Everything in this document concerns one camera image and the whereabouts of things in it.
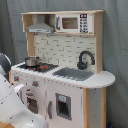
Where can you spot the white oven door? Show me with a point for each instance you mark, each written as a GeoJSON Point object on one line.
{"type": "Point", "coordinates": [32, 98]}

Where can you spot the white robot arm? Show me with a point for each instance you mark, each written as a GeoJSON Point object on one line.
{"type": "Point", "coordinates": [12, 110]}

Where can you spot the wooden toy kitchen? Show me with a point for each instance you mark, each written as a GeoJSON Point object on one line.
{"type": "Point", "coordinates": [73, 50]}

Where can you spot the grey toy sink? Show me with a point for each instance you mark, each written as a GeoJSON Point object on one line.
{"type": "Point", "coordinates": [73, 74]}

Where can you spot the black toy stovetop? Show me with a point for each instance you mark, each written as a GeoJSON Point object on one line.
{"type": "Point", "coordinates": [41, 67]}

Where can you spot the small steel pot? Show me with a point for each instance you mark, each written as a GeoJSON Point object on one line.
{"type": "Point", "coordinates": [32, 61]}

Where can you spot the right oven knob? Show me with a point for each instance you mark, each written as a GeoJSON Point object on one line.
{"type": "Point", "coordinates": [35, 83]}

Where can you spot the oven knob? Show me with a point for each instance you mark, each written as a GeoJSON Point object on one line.
{"type": "Point", "coordinates": [16, 78]}
{"type": "Point", "coordinates": [35, 83]}

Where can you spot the grey ice dispenser panel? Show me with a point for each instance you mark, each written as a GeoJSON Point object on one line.
{"type": "Point", "coordinates": [63, 106]}

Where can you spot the toy microwave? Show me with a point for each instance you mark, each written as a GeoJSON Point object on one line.
{"type": "Point", "coordinates": [74, 23]}

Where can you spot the grey range hood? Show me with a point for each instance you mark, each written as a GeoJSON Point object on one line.
{"type": "Point", "coordinates": [40, 26]}

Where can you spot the left oven knob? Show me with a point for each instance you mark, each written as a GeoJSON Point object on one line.
{"type": "Point", "coordinates": [16, 78]}

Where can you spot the grey cabinet door handle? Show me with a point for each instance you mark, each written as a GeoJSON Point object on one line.
{"type": "Point", "coordinates": [50, 109]}

